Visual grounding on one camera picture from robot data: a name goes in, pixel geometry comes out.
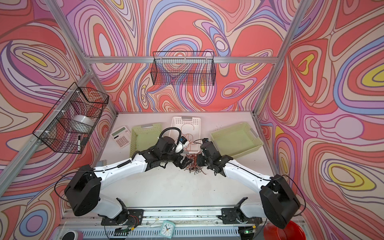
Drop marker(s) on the black wire basket wall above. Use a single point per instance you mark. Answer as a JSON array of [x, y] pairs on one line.
[[183, 68], [57, 133]]

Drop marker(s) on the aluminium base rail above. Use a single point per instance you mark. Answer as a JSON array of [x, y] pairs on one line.
[[191, 223]]

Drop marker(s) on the red bucket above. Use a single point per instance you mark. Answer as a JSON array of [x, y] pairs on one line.
[[291, 232]]

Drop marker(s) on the white perforated basket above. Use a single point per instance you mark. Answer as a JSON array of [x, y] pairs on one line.
[[191, 129]]

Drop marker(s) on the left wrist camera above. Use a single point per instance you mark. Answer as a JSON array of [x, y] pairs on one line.
[[183, 143]]

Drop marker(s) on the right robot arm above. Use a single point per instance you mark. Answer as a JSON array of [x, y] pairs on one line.
[[279, 202]]

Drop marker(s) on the black round speaker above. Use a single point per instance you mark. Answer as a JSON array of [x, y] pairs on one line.
[[71, 235]]

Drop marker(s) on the small green alarm clock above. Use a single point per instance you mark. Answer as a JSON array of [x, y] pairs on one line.
[[167, 229]]

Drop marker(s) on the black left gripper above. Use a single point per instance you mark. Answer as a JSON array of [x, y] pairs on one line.
[[178, 164]]

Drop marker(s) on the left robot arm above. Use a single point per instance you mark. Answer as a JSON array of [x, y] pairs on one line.
[[83, 193]]

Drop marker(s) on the black wire basket back wall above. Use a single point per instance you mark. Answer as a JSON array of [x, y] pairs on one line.
[[183, 68]]

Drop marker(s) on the large green perforated basket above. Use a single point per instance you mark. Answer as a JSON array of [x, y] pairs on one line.
[[237, 140]]

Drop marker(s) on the white desk calculator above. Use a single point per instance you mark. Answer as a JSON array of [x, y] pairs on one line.
[[122, 136]]

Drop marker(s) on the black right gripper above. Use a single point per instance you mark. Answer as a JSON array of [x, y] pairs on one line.
[[199, 160]]

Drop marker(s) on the black marker pen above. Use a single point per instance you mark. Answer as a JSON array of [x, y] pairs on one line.
[[79, 148]]

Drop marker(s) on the small green perforated basket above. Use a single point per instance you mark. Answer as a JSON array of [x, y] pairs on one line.
[[144, 137]]

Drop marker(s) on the black wire basket left wall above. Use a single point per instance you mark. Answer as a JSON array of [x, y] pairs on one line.
[[57, 133]]

